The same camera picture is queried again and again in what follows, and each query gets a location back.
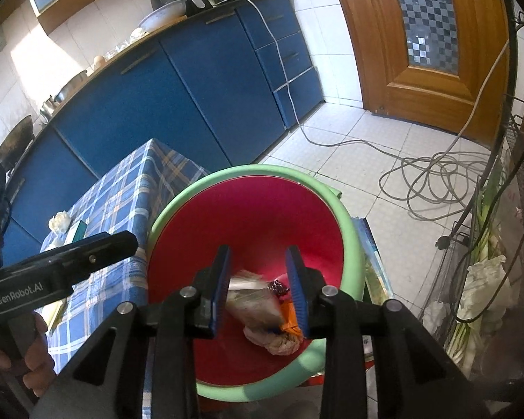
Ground green onions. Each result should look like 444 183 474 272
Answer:
445 170 507 359

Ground dark metal wok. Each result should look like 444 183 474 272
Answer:
0 115 36 171

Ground person's left hand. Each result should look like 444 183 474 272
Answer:
0 312 58 398

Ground blue plaid tablecloth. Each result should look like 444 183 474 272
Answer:
39 138 210 376

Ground white power cable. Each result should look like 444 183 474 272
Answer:
231 0 402 158

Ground red basin with green rim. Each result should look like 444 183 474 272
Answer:
146 163 367 404

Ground small steel kettle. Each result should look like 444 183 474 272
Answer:
39 95 57 120

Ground white enamel bowl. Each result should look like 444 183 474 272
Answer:
138 0 188 33

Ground steel mixing bowl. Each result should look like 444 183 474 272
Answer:
54 70 88 103

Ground black wire rack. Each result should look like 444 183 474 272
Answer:
419 0 524 385

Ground blue kitchen base cabinet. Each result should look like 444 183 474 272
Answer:
0 0 326 254

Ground printed carton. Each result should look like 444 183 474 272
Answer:
351 216 396 310

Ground grey cable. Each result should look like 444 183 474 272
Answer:
378 37 511 221

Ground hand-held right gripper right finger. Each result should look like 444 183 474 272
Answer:
285 245 492 419

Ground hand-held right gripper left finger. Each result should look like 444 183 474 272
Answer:
28 244 232 419

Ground white tissue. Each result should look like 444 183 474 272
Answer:
48 212 71 233

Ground white plastic bag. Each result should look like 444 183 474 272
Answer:
456 255 520 332

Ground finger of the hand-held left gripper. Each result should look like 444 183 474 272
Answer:
59 230 139 281

